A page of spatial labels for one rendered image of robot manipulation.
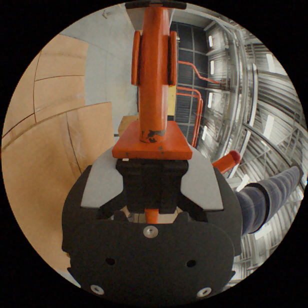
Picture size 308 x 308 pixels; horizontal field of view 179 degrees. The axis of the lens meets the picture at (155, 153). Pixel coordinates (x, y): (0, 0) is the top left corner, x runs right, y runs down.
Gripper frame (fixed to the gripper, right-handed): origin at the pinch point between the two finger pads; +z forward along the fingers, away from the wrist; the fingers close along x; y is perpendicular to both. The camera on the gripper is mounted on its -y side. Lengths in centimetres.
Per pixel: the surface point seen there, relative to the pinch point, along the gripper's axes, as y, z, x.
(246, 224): 19.6, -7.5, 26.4
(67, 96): -12, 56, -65
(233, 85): -101, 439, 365
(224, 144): 216, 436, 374
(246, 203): 17.0, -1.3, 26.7
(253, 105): -20, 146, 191
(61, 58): -45, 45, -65
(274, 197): 17, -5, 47
